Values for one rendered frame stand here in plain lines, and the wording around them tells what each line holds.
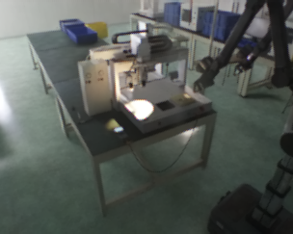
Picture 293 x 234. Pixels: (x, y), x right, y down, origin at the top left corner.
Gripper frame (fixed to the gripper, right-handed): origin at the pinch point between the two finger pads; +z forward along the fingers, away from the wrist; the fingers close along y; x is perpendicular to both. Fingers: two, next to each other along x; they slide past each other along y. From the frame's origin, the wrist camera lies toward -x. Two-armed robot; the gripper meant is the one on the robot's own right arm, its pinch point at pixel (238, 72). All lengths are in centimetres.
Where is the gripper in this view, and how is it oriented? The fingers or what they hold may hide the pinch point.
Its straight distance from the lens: 191.8
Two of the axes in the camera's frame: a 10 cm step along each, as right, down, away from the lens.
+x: 5.4, 7.9, -2.9
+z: -3.1, 5.2, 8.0
